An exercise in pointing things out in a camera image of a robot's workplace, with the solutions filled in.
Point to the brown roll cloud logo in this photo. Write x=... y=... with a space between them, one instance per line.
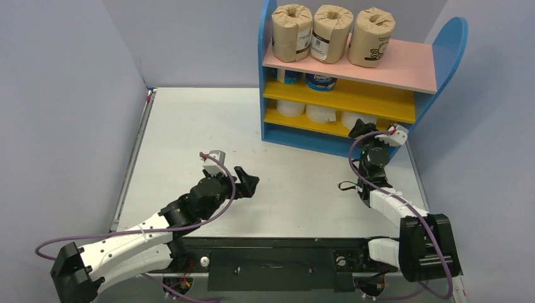
x=331 y=28

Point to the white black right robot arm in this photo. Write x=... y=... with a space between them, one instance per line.
x=425 y=248

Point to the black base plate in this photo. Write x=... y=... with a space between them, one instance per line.
x=276 y=264

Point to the white paper roll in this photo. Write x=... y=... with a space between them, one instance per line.
x=320 y=115
x=349 y=119
x=289 y=108

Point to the blue plastic tissue roll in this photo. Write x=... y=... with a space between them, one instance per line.
x=287 y=77

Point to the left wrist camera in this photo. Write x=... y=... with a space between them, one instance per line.
x=212 y=162

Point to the brown roll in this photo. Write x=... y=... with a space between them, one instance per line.
x=292 y=29
x=370 y=38

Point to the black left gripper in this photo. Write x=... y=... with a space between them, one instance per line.
x=246 y=187

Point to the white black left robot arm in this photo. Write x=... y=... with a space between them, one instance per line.
x=80 y=273

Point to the aluminium rail frame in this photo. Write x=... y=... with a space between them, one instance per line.
x=297 y=199

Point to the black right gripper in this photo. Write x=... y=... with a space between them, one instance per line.
x=365 y=132

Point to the colourful wooden shelf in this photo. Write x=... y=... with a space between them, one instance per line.
x=400 y=90

